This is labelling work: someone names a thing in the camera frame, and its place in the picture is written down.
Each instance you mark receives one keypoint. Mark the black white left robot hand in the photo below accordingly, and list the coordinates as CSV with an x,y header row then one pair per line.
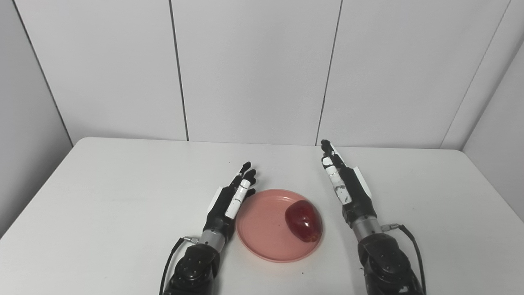
x,y
227,205

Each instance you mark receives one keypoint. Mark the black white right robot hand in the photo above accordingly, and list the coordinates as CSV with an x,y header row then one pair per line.
x,y
350,192

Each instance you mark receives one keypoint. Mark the pink plastic plate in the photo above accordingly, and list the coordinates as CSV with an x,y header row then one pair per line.
x,y
262,229

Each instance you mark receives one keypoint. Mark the red apple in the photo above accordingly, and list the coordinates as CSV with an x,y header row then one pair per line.
x,y
303,220

